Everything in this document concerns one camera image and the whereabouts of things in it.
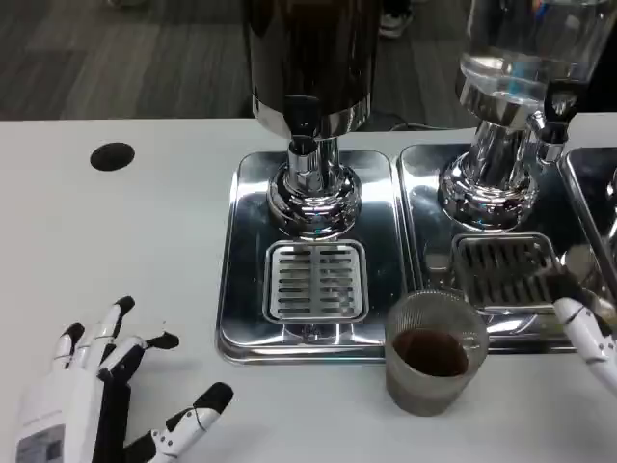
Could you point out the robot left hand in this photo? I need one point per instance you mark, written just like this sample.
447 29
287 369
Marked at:
53 405

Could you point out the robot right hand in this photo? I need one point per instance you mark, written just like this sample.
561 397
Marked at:
588 333

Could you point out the clear ribbed glass cup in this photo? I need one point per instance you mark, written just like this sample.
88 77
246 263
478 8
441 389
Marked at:
429 357

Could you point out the black and chrome dispenser tap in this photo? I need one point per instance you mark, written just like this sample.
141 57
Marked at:
303 154

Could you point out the steel slotted drip grid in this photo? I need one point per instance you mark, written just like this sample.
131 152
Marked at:
315 282
506 270

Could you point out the steel drip tray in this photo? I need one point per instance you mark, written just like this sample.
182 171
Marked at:
246 270
434 207
595 193

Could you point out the clear drink dispenser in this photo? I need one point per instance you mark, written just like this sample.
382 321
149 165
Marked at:
511 58

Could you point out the person's shoe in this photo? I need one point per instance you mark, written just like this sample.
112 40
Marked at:
396 24

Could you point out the dark drink dispenser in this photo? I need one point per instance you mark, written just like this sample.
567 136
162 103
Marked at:
313 53

